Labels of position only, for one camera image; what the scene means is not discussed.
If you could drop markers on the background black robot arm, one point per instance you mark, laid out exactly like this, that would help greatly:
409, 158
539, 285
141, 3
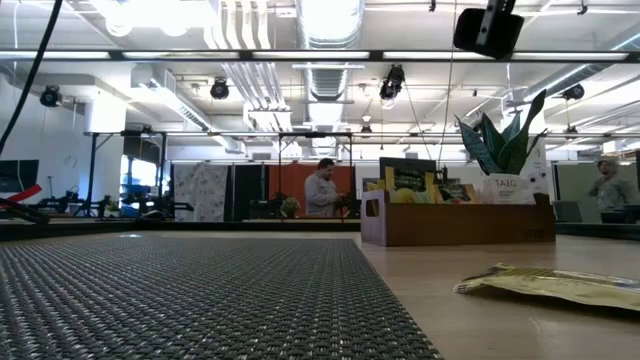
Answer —
22, 212
352, 205

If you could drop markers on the brown wooden tea organiser box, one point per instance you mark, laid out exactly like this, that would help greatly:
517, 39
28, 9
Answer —
465, 225

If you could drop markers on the orange partition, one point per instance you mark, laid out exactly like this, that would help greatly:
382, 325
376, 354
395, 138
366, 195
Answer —
287, 180

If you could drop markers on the small potted plant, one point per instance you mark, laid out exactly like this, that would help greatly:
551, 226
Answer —
112, 207
290, 206

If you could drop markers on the black partition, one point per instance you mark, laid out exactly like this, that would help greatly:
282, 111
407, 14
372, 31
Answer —
247, 192

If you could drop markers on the white patterned curtain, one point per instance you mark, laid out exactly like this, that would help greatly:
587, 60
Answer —
200, 192

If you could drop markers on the black ceiling spotlight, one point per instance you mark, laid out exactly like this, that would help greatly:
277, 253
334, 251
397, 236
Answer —
392, 82
219, 89
572, 92
50, 96

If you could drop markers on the black beam with light strips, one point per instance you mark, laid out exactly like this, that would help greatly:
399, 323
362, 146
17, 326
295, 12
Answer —
245, 55

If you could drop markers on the snake plant in white pot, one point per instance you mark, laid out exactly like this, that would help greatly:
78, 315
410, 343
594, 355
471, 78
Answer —
505, 150

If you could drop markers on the grey woven placemat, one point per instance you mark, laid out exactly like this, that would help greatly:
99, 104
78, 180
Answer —
175, 300

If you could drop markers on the grey office chair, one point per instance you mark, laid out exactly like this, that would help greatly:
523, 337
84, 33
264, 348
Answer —
569, 211

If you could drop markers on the grey partition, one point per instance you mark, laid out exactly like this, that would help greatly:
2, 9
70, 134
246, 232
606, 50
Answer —
575, 180

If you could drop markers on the red bar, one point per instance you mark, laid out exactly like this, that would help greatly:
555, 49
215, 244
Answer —
25, 193

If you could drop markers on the black aluminium rig frame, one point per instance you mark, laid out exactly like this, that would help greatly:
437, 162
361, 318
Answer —
150, 226

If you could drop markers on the background black rig frame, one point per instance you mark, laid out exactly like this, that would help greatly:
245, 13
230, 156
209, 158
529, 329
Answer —
92, 165

